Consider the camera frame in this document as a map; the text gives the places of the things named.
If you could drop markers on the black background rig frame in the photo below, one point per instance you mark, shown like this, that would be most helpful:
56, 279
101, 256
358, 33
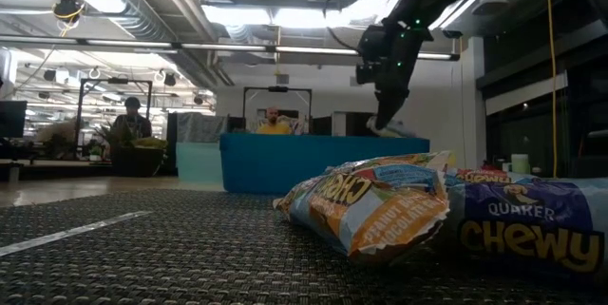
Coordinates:
116, 81
278, 89

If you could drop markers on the black cabinet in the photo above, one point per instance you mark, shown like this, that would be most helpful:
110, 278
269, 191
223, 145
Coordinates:
356, 124

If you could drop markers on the person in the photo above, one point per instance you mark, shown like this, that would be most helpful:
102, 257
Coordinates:
274, 127
132, 122

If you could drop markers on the black security camera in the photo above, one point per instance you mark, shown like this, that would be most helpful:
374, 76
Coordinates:
452, 34

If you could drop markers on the green orange Chewy granola bar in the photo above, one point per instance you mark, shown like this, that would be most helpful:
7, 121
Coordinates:
380, 160

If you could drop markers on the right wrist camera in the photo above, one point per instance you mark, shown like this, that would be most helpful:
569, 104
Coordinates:
368, 58

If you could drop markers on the dark blue plastic bin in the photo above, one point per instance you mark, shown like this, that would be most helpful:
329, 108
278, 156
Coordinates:
266, 162

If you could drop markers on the long LED light bar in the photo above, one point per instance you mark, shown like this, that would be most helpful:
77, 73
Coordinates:
223, 47

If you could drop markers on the grey covered partition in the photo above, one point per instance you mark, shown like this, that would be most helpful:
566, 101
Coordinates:
202, 127

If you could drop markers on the orange peanut butter granola bar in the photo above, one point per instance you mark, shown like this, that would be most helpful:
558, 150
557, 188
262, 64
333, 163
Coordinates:
370, 224

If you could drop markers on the yellow plastic bin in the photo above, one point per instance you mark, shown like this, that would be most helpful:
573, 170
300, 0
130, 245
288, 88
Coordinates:
442, 158

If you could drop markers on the large silver ventilation duct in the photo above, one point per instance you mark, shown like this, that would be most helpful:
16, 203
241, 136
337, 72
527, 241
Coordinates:
119, 5

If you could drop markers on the pale green cylinder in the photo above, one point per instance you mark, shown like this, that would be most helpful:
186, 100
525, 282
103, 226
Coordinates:
520, 165

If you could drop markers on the red Chewy granola bar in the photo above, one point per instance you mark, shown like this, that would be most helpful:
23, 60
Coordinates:
484, 177

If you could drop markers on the black monitor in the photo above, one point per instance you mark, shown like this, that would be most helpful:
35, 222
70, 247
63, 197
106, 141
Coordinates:
12, 120

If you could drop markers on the mint green plastic bin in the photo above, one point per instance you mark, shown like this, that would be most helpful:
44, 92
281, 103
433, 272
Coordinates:
199, 162

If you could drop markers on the blue Quaker Chewy granola bar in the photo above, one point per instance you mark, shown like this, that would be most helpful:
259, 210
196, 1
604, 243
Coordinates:
527, 229

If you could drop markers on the grey woven placemat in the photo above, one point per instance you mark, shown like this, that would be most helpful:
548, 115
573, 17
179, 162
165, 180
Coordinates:
190, 257

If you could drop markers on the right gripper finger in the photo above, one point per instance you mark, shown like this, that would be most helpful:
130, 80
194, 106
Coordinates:
389, 108

